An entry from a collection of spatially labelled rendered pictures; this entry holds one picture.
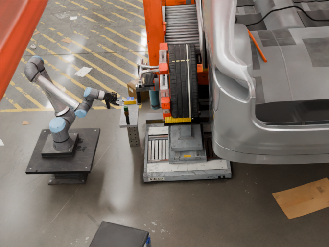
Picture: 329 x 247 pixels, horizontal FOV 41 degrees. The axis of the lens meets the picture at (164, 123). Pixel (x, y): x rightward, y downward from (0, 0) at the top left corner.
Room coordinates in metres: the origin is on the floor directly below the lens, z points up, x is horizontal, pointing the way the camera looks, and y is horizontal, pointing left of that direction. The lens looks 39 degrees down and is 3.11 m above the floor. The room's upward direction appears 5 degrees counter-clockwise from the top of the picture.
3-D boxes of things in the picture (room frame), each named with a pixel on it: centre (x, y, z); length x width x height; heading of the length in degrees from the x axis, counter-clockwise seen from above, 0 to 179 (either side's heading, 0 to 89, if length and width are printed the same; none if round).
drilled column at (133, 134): (3.53, 0.33, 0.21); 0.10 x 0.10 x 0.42; 87
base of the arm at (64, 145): (3.20, 0.98, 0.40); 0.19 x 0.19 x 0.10
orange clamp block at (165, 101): (3.05, -0.02, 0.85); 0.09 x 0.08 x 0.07; 177
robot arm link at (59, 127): (3.22, 0.98, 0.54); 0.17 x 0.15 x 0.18; 165
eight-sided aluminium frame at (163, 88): (3.36, -0.04, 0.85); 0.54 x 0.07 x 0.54; 177
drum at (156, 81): (3.37, 0.04, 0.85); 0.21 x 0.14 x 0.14; 87
